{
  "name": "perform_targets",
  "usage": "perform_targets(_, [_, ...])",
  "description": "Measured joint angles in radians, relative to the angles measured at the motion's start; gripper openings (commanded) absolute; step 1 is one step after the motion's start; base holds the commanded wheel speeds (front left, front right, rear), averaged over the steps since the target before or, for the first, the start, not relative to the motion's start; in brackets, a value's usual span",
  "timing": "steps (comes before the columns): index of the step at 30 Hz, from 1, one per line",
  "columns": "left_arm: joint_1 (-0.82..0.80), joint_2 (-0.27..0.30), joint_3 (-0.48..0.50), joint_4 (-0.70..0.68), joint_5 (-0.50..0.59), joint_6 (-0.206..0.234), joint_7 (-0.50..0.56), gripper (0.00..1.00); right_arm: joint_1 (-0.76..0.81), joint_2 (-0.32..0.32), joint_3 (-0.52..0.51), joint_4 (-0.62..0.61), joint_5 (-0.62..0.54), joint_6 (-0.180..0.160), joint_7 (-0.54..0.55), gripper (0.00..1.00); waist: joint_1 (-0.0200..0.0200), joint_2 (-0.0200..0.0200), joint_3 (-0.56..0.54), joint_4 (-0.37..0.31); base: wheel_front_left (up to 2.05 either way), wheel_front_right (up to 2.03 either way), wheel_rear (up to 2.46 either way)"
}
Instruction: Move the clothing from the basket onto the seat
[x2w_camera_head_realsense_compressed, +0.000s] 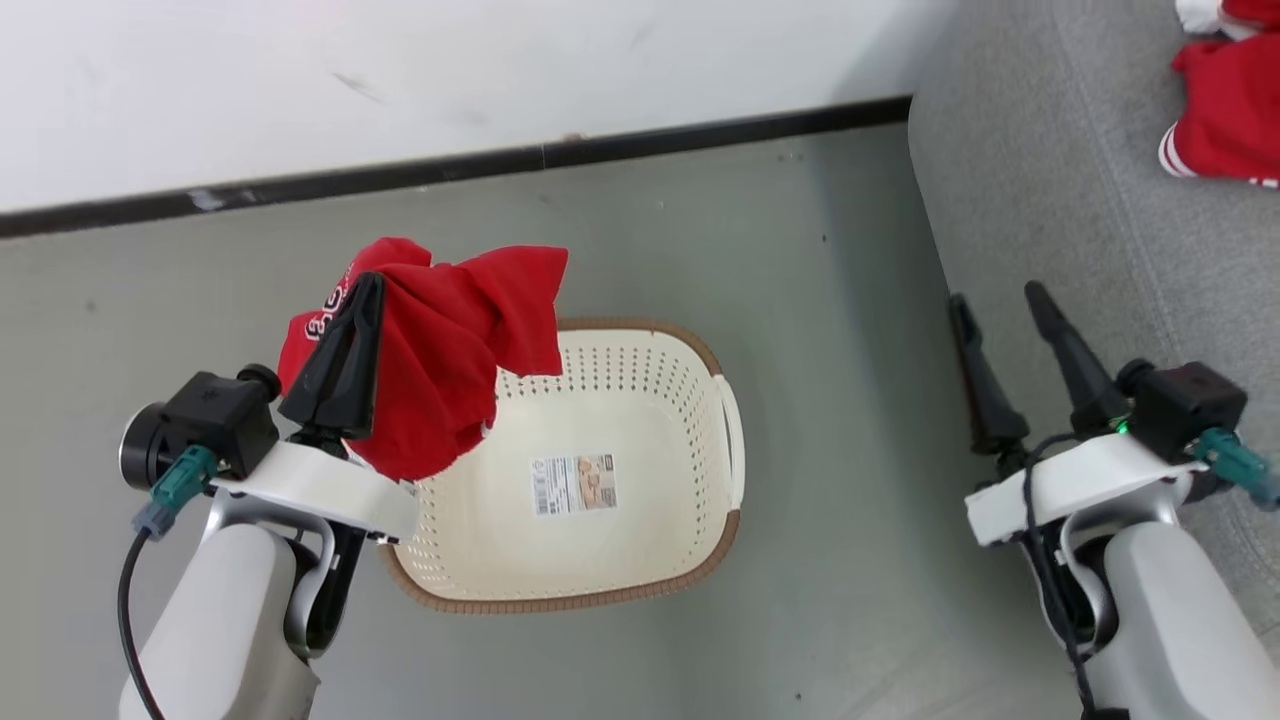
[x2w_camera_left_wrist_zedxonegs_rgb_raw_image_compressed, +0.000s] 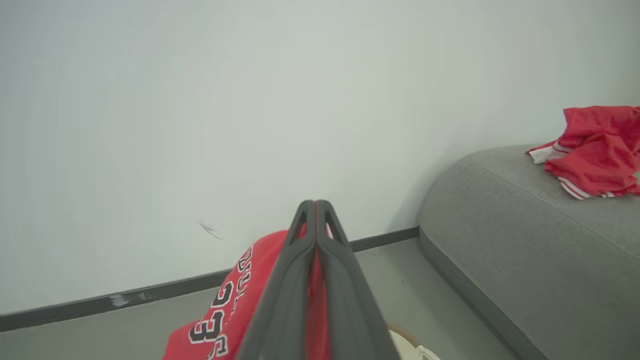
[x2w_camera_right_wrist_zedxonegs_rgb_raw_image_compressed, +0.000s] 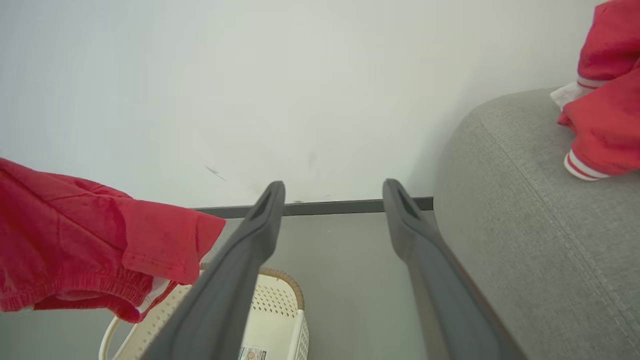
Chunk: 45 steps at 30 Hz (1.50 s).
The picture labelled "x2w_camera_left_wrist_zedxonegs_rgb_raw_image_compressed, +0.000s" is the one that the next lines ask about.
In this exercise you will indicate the red garment with white stripes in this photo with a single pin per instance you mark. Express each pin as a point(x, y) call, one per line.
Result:
point(600, 150)

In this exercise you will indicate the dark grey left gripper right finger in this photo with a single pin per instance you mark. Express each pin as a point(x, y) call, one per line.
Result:
point(352, 310)

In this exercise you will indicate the red jersey with number print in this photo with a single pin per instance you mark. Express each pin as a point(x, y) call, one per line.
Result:
point(245, 285)

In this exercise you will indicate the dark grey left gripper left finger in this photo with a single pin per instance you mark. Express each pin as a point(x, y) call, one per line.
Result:
point(282, 310)

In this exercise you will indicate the white basket with wicker rim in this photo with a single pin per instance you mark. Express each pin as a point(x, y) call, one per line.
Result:
point(406, 348)

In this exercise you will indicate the grey fabric sofa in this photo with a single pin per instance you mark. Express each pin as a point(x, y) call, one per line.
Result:
point(525, 250)

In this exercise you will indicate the dark grey baseboard strip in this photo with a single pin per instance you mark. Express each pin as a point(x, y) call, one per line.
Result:
point(150, 292)

